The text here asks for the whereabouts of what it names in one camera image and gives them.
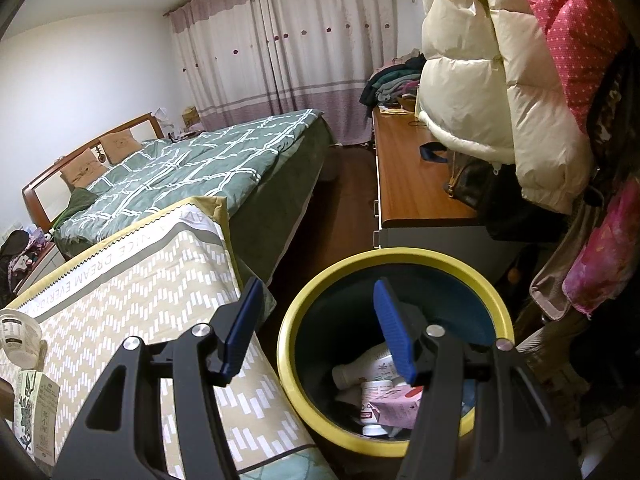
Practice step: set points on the tall pink carton box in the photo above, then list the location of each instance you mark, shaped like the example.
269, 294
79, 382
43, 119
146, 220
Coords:
395, 407

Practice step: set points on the dark green cloth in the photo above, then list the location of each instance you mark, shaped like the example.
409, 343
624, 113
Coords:
75, 205

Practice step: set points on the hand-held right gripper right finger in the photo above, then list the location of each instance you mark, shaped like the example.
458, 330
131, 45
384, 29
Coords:
395, 335

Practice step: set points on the red white tube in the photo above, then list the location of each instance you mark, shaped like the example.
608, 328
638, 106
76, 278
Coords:
367, 415

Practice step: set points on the cream puffer jacket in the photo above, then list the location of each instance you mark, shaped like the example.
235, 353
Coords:
475, 85

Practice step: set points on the translucent round lidded cup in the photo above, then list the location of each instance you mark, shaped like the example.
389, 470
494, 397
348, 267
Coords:
20, 335

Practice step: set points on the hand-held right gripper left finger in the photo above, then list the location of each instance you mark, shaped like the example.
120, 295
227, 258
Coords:
242, 325

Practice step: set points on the pink white curtain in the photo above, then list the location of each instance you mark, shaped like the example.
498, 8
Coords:
300, 35

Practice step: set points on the green white tea box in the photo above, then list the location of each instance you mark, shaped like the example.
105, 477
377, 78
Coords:
37, 410

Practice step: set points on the white pill bottle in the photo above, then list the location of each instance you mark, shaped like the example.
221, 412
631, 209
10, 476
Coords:
362, 367

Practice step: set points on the tan pillow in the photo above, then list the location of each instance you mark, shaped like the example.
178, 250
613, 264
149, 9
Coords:
120, 145
82, 172

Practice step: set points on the small cardboard box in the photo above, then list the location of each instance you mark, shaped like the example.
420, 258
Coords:
190, 117

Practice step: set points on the white printed plastic container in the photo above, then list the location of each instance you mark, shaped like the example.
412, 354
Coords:
377, 391

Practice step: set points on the yellow rimmed blue trash bin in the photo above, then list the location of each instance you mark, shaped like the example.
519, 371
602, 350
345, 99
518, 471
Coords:
400, 257

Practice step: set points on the red dotted padded jacket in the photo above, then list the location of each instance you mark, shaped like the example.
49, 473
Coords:
575, 35

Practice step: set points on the beige teal patterned tablecloth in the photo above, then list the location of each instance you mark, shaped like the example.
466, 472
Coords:
150, 270

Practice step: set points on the bed with green plaid duvet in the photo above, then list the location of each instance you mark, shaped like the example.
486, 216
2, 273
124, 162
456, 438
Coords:
200, 160

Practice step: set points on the brown patterned handbag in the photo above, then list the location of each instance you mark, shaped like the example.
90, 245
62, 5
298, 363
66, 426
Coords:
475, 182

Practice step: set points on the wooden headboard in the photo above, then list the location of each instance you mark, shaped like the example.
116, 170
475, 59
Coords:
32, 195

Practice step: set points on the beige cloth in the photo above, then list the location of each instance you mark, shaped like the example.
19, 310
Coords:
555, 280

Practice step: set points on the wooden desk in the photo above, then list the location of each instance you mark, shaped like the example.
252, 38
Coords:
410, 185

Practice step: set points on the white nightstand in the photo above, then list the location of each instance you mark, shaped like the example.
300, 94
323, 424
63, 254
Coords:
47, 260

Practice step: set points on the pile of dark clothes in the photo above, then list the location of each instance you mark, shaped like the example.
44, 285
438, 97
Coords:
390, 80

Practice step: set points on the pink floral cloth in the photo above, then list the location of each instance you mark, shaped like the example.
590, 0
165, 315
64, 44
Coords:
605, 255

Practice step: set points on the dark bag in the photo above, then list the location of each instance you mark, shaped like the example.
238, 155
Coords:
15, 255

